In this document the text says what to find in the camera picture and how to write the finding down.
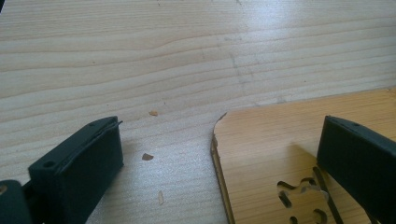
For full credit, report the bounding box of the carved wooden coaster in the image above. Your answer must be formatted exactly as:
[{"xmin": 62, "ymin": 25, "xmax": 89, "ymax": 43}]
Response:
[{"xmin": 210, "ymin": 88, "xmax": 396, "ymax": 224}]

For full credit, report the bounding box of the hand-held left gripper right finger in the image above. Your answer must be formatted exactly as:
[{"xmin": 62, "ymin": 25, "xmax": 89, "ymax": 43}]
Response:
[{"xmin": 317, "ymin": 115, "xmax": 396, "ymax": 224}]

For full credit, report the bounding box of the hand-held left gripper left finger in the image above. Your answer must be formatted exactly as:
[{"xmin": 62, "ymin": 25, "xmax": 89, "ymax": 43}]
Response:
[{"xmin": 27, "ymin": 116, "xmax": 124, "ymax": 224}]

